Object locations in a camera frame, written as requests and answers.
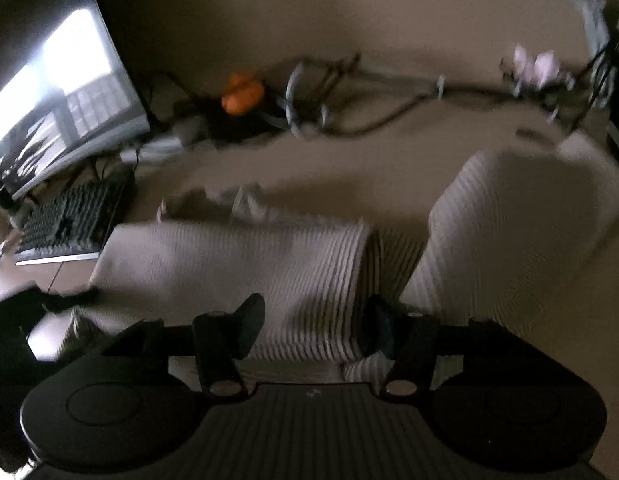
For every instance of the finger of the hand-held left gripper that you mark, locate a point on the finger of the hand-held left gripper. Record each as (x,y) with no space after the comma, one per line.
(69,300)

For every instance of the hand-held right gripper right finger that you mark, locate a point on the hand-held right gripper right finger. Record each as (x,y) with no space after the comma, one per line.
(384,327)

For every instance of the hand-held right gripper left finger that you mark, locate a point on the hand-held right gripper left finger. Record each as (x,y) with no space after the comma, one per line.
(249,320)

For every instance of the striped beige garment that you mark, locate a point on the striped beige garment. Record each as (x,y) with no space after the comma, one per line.
(289,270)

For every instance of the black keyboard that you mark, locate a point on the black keyboard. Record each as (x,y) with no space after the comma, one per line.
(69,220)

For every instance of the white power strip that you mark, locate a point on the white power strip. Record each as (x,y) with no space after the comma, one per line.
(157,147)

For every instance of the black power adapter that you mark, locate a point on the black power adapter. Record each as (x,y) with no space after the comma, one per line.
(239,122)

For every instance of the curved computer monitor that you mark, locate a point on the curved computer monitor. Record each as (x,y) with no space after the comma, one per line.
(64,85)

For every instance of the orange toy figure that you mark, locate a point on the orange toy figure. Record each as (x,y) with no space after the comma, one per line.
(242,92)

